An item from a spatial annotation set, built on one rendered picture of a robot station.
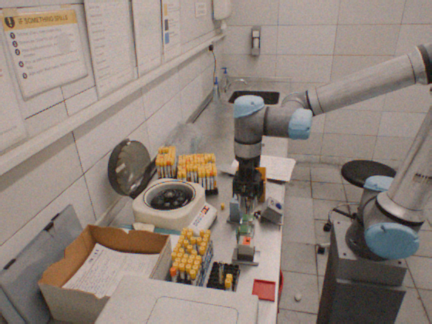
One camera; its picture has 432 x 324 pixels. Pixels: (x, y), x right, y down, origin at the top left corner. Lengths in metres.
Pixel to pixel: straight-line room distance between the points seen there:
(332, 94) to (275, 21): 2.37
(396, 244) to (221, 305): 0.46
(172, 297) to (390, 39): 3.00
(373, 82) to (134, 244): 0.83
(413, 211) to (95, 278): 0.87
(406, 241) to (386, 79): 0.38
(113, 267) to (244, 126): 0.59
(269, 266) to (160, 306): 0.54
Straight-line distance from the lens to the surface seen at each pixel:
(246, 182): 0.85
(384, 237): 0.87
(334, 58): 3.26
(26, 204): 1.00
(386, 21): 3.29
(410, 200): 0.85
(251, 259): 1.09
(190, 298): 0.63
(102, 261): 1.10
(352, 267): 1.08
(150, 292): 0.65
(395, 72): 0.88
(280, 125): 0.77
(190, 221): 1.17
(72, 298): 0.97
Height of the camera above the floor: 1.67
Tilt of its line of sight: 28 degrees down
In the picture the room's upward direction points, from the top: 2 degrees counter-clockwise
